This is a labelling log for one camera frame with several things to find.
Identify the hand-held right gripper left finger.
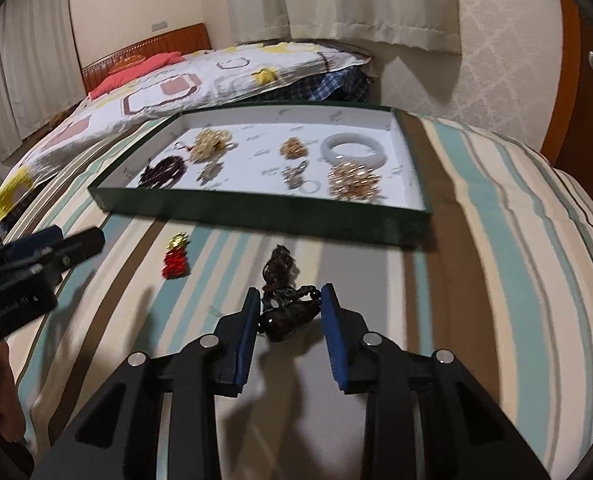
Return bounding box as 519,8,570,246
29,287,262,480

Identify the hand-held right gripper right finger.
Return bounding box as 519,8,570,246
320,282,552,480

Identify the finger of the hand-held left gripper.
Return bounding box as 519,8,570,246
26,227,106,286
4,225,63,263

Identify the dark brown beaded bracelet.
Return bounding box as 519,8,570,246
256,244,323,343

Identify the green tray box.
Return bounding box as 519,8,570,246
87,102,433,248

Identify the pearl necklace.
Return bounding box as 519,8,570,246
189,127,240,163

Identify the silver key ring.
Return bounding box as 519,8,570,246
281,160,323,196

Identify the white jade bangle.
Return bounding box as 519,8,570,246
320,132,388,166

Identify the person's left hand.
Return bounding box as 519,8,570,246
0,337,30,443

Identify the striped bed sheet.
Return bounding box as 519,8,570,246
0,110,593,480

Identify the red pillow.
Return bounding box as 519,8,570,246
89,51,184,98

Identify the striped side curtain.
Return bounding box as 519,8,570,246
0,0,82,161

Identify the patterned white quilt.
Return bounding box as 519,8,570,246
0,42,372,226

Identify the wooden headboard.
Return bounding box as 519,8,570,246
80,23,212,93

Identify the plaid blanket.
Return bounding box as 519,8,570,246
271,66,372,106

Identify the narrow beige window curtain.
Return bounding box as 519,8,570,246
221,0,290,46

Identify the wide beige window curtain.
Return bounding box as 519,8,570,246
276,0,463,56

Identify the wooden door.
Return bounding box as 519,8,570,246
541,0,593,171

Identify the dark red beaded bracelet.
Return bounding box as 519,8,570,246
137,155,190,190

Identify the large rose gold chain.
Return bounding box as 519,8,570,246
326,157,383,203

